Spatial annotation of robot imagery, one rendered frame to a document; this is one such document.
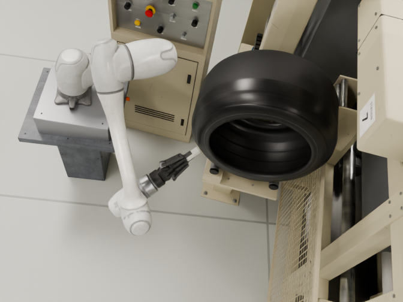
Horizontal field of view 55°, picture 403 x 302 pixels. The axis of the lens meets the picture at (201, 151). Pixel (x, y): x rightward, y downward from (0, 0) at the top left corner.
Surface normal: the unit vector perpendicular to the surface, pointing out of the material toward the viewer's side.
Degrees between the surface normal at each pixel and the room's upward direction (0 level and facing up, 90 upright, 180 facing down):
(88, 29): 0
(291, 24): 90
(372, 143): 90
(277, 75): 6
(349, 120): 90
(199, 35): 90
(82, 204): 0
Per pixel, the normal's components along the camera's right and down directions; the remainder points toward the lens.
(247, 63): -0.35, -0.58
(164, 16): -0.21, 0.82
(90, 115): 0.21, -0.52
